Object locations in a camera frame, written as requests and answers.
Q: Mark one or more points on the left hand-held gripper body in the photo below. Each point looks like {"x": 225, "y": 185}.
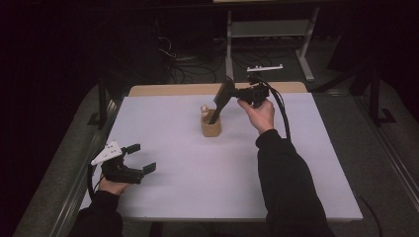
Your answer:
{"x": 120, "y": 173}

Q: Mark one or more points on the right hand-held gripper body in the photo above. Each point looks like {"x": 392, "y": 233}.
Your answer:
{"x": 255, "y": 94}

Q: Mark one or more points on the black kitchen cleaver knife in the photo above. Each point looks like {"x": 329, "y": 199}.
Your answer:
{"x": 224, "y": 94}

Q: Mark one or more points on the wooden utensil holder cup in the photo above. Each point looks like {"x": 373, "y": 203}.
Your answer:
{"x": 210, "y": 130}

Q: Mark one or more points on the person's left hand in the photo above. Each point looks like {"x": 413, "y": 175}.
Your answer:
{"x": 113, "y": 187}

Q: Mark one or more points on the person's right hand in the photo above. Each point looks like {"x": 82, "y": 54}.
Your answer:
{"x": 262, "y": 117}

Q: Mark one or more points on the wooden table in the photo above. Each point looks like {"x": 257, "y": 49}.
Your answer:
{"x": 184, "y": 89}

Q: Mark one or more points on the white table cover sheet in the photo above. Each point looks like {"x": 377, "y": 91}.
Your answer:
{"x": 204, "y": 177}

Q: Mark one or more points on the black metal stand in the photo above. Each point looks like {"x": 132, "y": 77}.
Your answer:
{"x": 102, "y": 98}
{"x": 375, "y": 98}

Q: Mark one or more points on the white metal desk frame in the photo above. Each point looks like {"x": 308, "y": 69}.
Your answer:
{"x": 229, "y": 49}

